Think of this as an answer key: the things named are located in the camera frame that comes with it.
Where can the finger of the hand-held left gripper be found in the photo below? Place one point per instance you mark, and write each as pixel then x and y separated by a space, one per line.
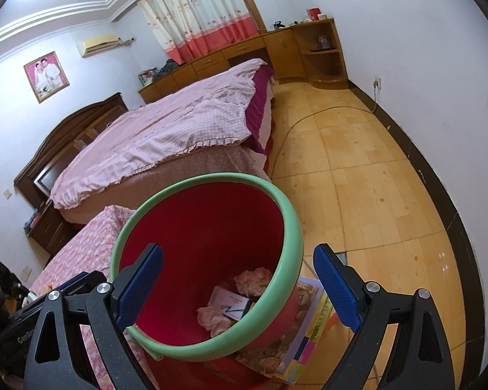
pixel 81 282

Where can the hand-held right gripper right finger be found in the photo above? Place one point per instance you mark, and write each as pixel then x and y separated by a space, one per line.
pixel 337 288

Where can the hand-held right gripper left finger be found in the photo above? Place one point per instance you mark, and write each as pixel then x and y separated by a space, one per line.
pixel 140 284

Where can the cream tissue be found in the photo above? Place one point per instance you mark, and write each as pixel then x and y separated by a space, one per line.
pixel 213 321
pixel 254 280

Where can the white green medicine box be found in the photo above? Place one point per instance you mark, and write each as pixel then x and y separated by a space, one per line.
pixel 227 302

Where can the red bucket with green rim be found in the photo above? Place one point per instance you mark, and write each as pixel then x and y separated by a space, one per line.
pixel 211 227

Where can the colourful printed carton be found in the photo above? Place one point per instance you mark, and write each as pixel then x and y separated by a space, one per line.
pixel 305 333

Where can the dark wooden nightstand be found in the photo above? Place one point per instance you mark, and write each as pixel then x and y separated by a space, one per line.
pixel 55 231

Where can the pile of items on nightstand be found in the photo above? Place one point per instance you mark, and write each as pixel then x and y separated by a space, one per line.
pixel 33 221

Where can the bed with pink cover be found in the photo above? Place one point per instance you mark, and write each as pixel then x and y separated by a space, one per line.
pixel 211 166

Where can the dark wooden headboard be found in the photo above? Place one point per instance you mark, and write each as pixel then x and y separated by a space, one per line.
pixel 65 138

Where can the dark clothes pile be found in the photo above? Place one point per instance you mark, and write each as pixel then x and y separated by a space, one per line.
pixel 168 70

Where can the long wooden cabinet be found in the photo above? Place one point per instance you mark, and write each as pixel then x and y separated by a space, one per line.
pixel 284 53

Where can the glass jar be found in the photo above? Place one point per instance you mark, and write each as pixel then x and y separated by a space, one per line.
pixel 324 42

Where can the small black device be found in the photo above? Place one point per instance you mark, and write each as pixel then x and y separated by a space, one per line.
pixel 278 25

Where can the small white box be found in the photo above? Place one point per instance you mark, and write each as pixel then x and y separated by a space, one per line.
pixel 323 17

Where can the red box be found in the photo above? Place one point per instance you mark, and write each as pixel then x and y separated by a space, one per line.
pixel 314 14

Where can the cream and red curtain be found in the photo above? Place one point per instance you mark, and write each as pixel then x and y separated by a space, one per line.
pixel 195 12

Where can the low white wall outlet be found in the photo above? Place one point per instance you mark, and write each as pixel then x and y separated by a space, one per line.
pixel 25 270

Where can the white wall switch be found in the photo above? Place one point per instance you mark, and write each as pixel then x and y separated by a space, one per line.
pixel 8 193

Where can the small standing picture frame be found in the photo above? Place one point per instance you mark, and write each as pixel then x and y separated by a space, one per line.
pixel 147 77

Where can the framed wall photo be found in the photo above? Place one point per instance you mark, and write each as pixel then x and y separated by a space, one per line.
pixel 46 77

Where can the white wall socket with plug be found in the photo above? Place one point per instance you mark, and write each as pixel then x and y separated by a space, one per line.
pixel 377 83

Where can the wall air conditioner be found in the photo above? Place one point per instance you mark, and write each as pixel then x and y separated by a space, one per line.
pixel 99 45

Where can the wooden window frame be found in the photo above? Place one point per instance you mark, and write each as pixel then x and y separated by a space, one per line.
pixel 250 0

